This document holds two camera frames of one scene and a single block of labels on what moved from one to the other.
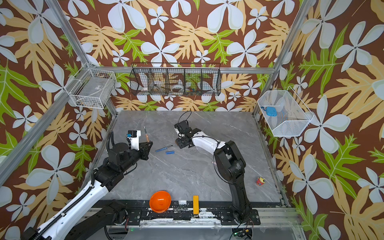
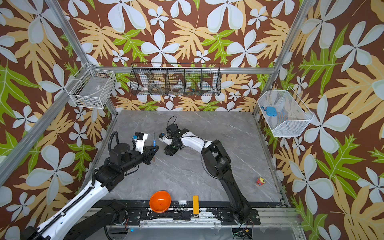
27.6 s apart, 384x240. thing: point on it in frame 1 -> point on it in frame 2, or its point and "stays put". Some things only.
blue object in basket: (270, 111) stays put
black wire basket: (150, 79) stays put
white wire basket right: (285, 113) stays put
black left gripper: (142, 147) -> (147, 154)
